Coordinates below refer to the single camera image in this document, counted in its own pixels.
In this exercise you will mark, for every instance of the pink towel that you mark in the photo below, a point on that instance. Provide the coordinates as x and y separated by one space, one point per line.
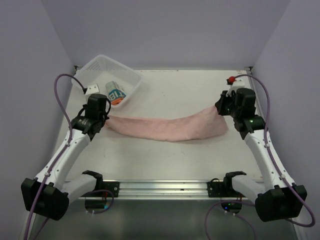
204 124

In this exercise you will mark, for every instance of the translucent plastic basket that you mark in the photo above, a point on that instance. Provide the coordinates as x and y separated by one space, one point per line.
113 78

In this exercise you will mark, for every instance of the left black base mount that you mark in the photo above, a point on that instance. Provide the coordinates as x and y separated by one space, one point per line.
112 186

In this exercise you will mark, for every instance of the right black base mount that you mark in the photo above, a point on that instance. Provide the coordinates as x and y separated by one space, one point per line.
217 189

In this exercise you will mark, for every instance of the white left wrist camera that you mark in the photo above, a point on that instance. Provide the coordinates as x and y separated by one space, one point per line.
92 89

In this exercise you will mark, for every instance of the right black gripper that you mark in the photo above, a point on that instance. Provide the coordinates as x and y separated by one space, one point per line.
220 104

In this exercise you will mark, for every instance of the right wrist camera red plug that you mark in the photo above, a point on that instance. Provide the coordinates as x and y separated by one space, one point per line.
231 80

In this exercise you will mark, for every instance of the colourful rabbit print towel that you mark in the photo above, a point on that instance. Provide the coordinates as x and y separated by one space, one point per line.
115 93

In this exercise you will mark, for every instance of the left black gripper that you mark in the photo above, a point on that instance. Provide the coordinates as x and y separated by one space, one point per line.
105 116

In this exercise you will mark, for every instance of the aluminium front rail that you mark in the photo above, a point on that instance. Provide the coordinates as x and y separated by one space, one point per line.
164 190

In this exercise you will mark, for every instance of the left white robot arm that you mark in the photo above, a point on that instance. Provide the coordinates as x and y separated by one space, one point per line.
48 194

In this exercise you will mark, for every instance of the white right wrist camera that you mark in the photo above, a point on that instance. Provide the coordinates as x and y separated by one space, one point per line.
236 85

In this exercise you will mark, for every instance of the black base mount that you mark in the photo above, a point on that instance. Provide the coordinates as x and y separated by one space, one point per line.
112 186
217 189

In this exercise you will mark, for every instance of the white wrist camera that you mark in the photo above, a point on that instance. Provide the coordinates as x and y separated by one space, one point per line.
236 85
92 89

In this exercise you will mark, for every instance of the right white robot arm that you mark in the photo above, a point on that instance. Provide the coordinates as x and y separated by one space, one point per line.
279 198

